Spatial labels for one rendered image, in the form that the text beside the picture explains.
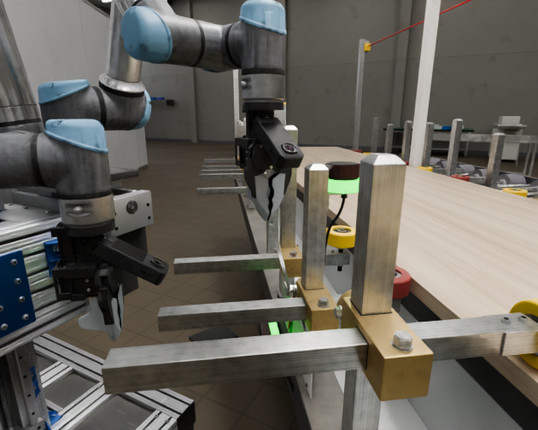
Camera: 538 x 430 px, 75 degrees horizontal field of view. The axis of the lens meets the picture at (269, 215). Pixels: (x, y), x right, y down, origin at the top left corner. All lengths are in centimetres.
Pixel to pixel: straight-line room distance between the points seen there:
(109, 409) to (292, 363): 115
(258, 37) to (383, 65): 1241
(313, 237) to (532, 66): 1234
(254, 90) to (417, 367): 46
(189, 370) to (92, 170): 32
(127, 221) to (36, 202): 29
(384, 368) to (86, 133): 47
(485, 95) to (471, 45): 148
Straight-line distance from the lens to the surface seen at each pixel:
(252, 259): 87
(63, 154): 56
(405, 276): 69
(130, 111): 106
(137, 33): 61
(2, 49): 71
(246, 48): 63
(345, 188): 62
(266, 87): 61
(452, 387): 72
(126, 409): 147
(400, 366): 38
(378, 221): 38
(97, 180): 57
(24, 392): 123
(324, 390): 73
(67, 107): 101
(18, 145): 58
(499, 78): 1275
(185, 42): 63
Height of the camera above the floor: 119
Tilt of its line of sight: 16 degrees down
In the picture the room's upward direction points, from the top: straight up
